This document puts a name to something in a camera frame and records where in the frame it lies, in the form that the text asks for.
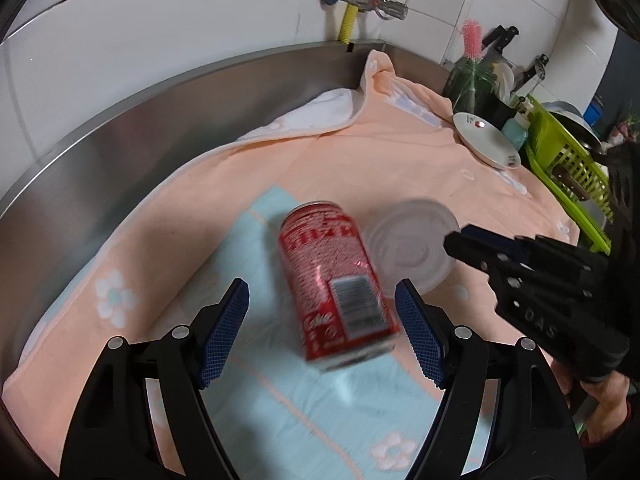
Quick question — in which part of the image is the person's right hand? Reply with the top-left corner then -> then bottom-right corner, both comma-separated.
555,360 -> 633,448

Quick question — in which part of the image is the steel water valve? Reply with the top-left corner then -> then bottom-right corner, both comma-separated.
350,0 -> 408,21

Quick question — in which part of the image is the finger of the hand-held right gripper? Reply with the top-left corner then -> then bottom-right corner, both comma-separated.
443,231 -> 506,275
462,225 -> 533,263

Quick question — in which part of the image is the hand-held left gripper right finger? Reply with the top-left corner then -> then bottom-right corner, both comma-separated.
395,278 -> 586,480

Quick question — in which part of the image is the translucent plastic lid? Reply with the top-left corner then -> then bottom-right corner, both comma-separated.
363,199 -> 460,295

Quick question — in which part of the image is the green dish rack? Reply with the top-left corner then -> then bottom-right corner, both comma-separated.
522,95 -> 613,256

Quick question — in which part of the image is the grey bowl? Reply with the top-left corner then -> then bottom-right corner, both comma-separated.
540,101 -> 601,148

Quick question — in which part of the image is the pink bottle brush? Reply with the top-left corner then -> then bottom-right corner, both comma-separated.
461,19 -> 483,63

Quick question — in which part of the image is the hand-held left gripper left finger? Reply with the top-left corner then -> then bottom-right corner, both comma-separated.
59,278 -> 251,480

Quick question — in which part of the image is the red soda can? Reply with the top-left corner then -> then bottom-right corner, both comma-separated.
278,201 -> 401,373

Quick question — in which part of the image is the peach floral towel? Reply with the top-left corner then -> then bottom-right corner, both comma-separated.
2,50 -> 581,480

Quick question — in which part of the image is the green glass jar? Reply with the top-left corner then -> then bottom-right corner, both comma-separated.
442,57 -> 496,116

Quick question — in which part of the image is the dark metal pan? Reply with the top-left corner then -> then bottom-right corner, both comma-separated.
590,0 -> 640,38

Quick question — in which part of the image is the cleaver with brown handle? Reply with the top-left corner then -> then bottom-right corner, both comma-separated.
552,165 -> 601,202

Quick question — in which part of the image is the white plate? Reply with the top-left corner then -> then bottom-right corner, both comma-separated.
452,111 -> 522,170

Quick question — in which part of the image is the teal soap bottle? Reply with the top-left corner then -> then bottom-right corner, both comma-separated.
501,102 -> 533,150

